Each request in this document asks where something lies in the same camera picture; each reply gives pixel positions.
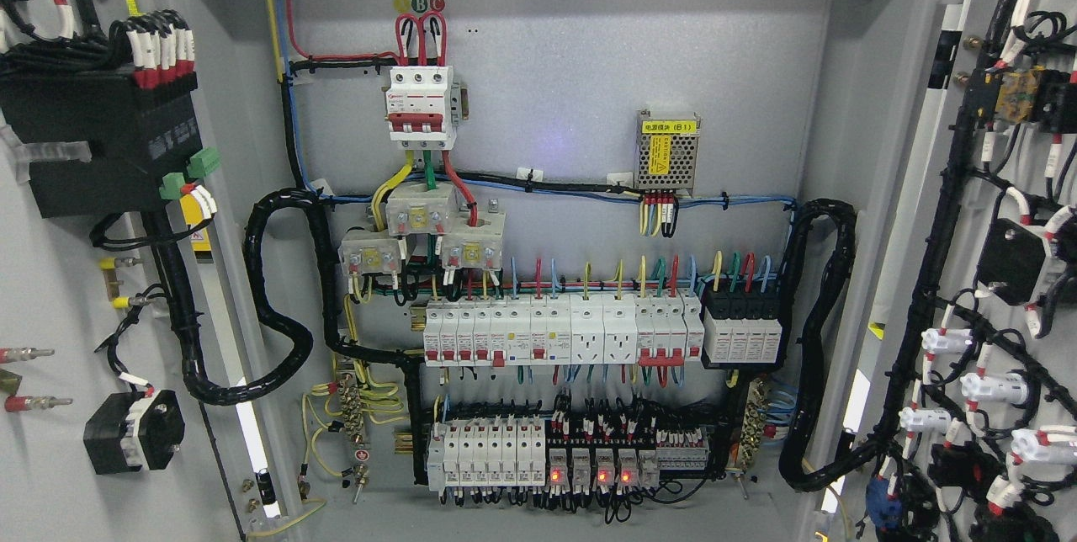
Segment grey cabinet door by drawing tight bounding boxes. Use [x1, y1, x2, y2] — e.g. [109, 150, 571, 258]
[788, 0, 1074, 541]
[3, 0, 326, 541]

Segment current transformer blocks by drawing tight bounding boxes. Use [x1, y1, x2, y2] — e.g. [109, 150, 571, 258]
[339, 182, 507, 279]

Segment white breaker and socket row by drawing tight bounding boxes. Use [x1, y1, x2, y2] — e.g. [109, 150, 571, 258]
[422, 292, 704, 367]

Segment metal mesh power supply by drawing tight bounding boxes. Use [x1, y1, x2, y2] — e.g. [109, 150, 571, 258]
[632, 109, 703, 194]

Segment red white main breaker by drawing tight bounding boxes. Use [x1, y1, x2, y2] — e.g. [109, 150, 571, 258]
[384, 66, 462, 151]

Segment lower relay terminal row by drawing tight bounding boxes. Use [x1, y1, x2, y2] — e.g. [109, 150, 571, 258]
[426, 397, 714, 503]

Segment black surge protector block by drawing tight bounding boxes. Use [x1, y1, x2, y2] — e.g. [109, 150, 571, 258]
[703, 286, 786, 372]

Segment black digital power meter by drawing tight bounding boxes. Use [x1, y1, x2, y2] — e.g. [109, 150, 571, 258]
[3, 66, 220, 217]

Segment black corrugated cable conduit left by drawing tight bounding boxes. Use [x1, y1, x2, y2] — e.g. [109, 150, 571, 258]
[181, 189, 342, 406]

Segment rotary selector switch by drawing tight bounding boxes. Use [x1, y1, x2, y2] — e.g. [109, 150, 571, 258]
[83, 390, 185, 476]

